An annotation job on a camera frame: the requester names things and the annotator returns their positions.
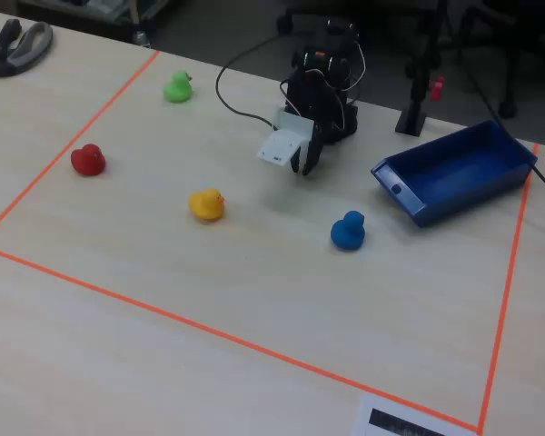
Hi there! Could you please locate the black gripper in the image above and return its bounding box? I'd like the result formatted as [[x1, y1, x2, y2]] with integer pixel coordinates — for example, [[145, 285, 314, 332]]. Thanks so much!
[[290, 84, 347, 177]]

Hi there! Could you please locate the red rubber duck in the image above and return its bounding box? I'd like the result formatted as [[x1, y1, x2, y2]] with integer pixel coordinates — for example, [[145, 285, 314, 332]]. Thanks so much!
[[70, 143, 107, 177]]

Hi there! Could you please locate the blue rubber duck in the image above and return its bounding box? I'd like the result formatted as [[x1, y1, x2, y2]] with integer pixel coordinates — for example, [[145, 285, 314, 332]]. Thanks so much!
[[330, 210, 367, 252]]

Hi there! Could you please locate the yellow rubber duck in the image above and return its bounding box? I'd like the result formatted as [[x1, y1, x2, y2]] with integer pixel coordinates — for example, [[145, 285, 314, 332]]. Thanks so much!
[[188, 187, 226, 223]]

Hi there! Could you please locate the green rubber duck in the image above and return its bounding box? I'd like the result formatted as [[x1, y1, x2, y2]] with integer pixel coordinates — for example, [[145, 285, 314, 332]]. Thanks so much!
[[163, 70, 194, 104]]

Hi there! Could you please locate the blue plastic box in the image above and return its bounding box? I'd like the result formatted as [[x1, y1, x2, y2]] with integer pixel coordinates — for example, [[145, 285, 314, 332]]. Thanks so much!
[[370, 119, 539, 228]]

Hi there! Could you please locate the black clamp stand red knob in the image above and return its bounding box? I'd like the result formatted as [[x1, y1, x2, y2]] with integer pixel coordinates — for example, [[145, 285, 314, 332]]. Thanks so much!
[[393, 0, 447, 137]]

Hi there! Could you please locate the orange tape line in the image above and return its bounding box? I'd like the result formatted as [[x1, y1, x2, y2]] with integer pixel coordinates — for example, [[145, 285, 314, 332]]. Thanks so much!
[[477, 143, 540, 433], [0, 243, 481, 433], [0, 49, 162, 241]]

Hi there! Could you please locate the black office chair base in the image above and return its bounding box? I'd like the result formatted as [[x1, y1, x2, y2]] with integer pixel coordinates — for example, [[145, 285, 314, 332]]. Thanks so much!
[[449, 0, 545, 120]]

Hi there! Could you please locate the white paper label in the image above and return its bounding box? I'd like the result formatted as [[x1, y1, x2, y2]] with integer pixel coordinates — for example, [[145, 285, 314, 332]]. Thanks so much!
[[352, 393, 478, 436]]

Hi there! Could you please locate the grey black hand tool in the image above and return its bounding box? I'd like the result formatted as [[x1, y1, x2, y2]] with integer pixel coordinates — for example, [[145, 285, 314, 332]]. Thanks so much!
[[0, 18, 55, 77]]

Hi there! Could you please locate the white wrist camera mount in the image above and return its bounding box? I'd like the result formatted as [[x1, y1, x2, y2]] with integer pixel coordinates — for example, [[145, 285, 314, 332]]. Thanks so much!
[[255, 107, 314, 168]]

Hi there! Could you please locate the black camera cable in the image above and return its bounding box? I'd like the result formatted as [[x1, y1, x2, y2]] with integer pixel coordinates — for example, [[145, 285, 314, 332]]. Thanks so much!
[[215, 34, 285, 129]]

